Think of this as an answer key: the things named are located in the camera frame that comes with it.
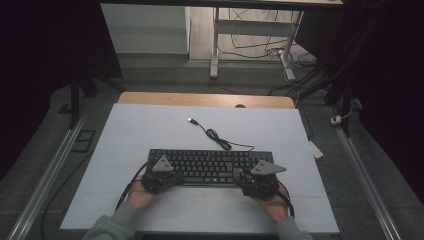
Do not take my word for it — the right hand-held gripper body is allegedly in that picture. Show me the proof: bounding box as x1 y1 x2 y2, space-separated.
240 159 288 200

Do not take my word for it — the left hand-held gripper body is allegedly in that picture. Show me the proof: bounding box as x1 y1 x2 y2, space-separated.
141 154 175 196

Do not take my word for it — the black computer keyboard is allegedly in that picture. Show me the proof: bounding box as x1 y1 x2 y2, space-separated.
146 148 275 188

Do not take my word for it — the person's left hand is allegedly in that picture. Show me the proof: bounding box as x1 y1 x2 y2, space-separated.
127 180 158 211

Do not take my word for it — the person's right hand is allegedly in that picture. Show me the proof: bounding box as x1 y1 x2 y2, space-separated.
253 185 291 224

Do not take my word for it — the white board table cover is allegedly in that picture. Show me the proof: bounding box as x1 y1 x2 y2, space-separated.
59 103 340 234

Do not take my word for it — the white paper tag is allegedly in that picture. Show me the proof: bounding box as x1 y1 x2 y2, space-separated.
308 139 325 159

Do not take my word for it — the wooden table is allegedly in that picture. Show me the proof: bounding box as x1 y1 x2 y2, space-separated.
118 91 296 110

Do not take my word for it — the black metal stand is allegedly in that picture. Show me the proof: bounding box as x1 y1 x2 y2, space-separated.
58 66 127 130
293 66 362 138

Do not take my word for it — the white panel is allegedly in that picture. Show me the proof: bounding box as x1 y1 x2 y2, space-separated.
100 3 191 55

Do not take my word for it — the desk with white metal legs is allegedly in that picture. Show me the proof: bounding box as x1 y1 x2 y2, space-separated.
99 0 344 81

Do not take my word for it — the dark curtain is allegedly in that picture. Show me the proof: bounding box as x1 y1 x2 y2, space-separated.
0 0 123 183
294 0 424 203

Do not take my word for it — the black keyboard cable with plug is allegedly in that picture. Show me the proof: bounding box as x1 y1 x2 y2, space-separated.
187 117 255 152

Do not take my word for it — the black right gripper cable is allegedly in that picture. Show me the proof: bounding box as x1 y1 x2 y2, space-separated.
276 179 296 219

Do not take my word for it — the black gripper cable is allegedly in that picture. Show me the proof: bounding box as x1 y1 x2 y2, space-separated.
114 162 150 212
276 179 296 219

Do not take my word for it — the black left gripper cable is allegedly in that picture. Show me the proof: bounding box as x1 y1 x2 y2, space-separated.
114 162 150 212

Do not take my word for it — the aluminium rail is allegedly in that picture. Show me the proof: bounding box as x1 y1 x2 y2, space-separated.
328 106 404 240
6 109 90 240

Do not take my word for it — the black floor cable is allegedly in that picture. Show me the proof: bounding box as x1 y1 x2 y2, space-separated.
39 151 95 240

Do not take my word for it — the white metal frame stand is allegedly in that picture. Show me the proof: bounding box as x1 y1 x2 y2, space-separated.
218 8 321 98

